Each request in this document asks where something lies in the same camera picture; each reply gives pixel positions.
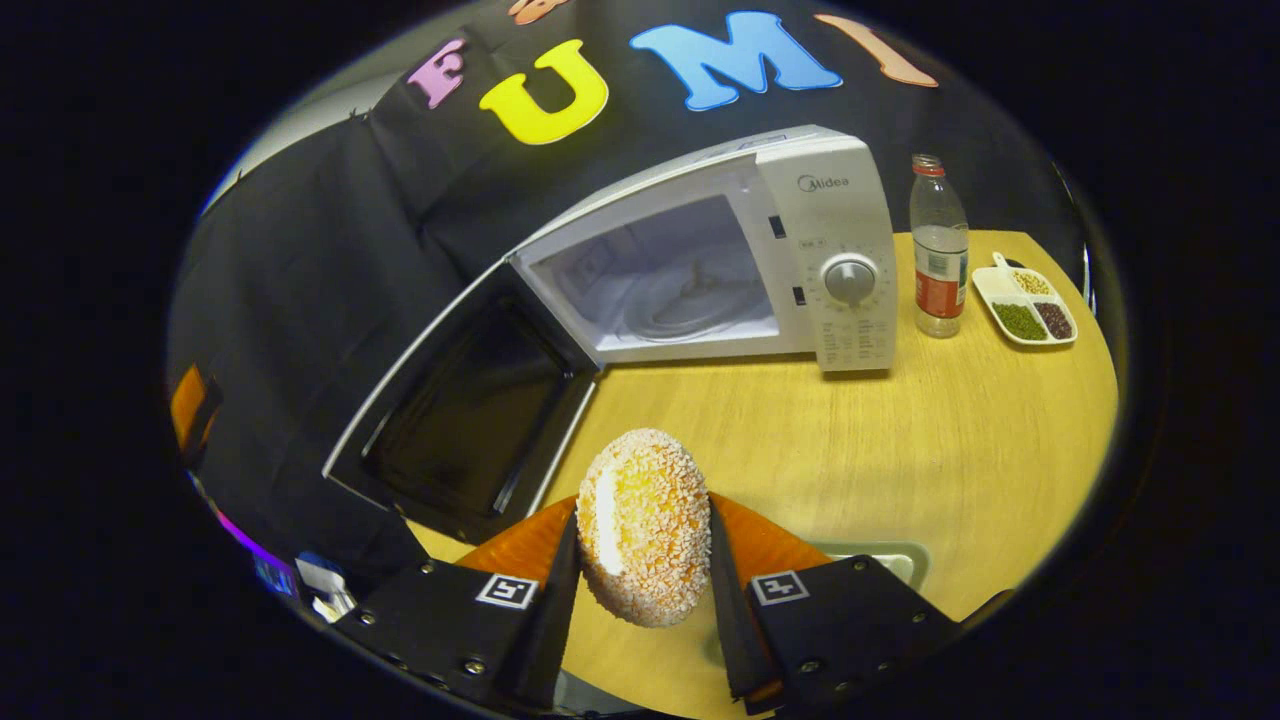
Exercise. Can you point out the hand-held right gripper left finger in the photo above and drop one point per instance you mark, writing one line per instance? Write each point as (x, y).
(555, 620)

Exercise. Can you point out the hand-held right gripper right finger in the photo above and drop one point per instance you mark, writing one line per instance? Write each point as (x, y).
(735, 620)

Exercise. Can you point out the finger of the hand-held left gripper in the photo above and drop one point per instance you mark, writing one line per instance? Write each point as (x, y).
(188, 405)

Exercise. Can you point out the crumb-coated bread roll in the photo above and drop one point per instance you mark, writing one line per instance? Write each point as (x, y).
(645, 530)

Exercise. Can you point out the white microwave oven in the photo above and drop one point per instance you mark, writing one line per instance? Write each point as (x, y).
(840, 200)

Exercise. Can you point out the pale green square tray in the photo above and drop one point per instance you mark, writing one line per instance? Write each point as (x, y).
(900, 560)

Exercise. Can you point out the clear bottle with red label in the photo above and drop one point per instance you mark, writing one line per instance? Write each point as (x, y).
(938, 290)

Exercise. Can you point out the white divided dish of beans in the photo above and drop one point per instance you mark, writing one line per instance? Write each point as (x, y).
(1000, 290)

